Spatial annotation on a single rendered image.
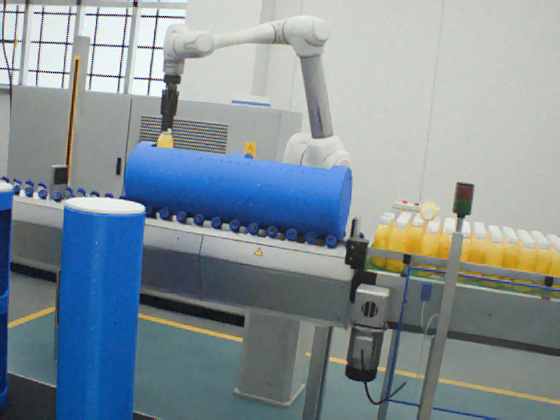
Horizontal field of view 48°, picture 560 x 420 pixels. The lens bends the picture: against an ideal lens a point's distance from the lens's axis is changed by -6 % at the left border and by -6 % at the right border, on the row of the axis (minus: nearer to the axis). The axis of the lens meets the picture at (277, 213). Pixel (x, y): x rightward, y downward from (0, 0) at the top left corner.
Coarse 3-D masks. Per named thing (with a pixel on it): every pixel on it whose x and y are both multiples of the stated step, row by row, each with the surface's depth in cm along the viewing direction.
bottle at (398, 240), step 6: (396, 228) 231; (402, 228) 230; (396, 234) 230; (402, 234) 230; (390, 240) 232; (396, 240) 230; (402, 240) 230; (390, 246) 232; (396, 246) 230; (402, 246) 230; (390, 264) 232; (396, 264) 231; (402, 264) 232; (390, 270) 232; (396, 270) 231
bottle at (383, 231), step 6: (378, 228) 236; (384, 228) 235; (390, 228) 236; (378, 234) 235; (384, 234) 234; (390, 234) 235; (378, 240) 235; (384, 240) 235; (372, 246) 238; (378, 246) 235; (384, 246) 235; (372, 258) 237; (378, 258) 236; (384, 258) 236; (372, 264) 237; (378, 264) 236; (384, 264) 236
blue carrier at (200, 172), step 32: (128, 160) 260; (160, 160) 257; (192, 160) 254; (224, 160) 253; (256, 160) 251; (128, 192) 261; (160, 192) 256; (192, 192) 252; (224, 192) 248; (256, 192) 245; (288, 192) 242; (320, 192) 239; (288, 224) 246; (320, 224) 242
